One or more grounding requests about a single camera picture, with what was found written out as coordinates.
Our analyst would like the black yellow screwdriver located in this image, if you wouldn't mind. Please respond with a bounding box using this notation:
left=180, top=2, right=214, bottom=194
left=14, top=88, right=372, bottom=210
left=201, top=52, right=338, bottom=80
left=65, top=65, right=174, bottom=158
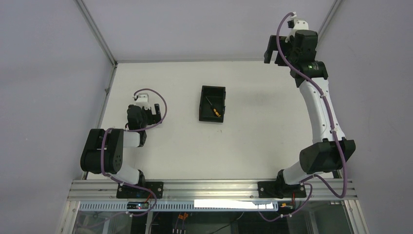
left=206, top=97, right=221, bottom=117

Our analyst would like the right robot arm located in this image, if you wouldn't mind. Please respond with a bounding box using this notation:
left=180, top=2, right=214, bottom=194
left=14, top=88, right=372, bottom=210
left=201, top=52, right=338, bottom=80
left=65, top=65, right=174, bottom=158
left=275, top=30, right=356, bottom=198

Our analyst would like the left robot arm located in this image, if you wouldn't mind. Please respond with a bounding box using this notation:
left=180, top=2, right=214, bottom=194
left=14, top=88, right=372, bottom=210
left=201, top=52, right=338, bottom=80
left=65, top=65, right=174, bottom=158
left=81, top=61, right=288, bottom=183

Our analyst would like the black plastic bin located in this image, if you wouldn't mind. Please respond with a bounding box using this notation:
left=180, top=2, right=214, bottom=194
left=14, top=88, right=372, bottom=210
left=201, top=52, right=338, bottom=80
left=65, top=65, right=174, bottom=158
left=199, top=85, right=226, bottom=123

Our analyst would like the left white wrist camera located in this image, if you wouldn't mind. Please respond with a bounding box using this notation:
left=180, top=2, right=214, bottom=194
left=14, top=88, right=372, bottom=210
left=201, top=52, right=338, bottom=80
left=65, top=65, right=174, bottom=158
left=133, top=93, right=151, bottom=110

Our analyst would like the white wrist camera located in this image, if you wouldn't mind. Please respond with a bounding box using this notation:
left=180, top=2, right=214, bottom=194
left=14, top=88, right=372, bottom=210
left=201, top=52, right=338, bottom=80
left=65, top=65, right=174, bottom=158
left=287, top=19, right=309, bottom=38
left=133, top=93, right=151, bottom=110

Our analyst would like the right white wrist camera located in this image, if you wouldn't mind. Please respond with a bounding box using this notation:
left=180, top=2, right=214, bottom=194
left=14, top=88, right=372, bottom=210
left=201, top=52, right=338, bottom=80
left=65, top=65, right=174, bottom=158
left=287, top=19, right=309, bottom=38

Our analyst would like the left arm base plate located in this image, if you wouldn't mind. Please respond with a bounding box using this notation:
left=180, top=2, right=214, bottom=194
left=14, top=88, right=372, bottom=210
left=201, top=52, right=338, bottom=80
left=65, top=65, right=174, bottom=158
left=116, top=181, right=164, bottom=199

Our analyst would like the white slotted cable duct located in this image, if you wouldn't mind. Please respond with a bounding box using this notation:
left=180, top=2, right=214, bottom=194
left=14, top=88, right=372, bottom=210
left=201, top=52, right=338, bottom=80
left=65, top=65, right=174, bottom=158
left=79, top=199, right=279, bottom=212

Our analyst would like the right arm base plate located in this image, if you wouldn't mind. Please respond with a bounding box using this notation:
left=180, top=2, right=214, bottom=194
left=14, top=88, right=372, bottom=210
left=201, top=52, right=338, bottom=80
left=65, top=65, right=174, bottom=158
left=257, top=180, right=307, bottom=199

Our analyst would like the aluminium frame rail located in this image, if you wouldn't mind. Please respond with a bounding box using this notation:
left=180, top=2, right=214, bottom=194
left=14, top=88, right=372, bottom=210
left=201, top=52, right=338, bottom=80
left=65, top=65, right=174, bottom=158
left=67, top=179, right=358, bottom=202

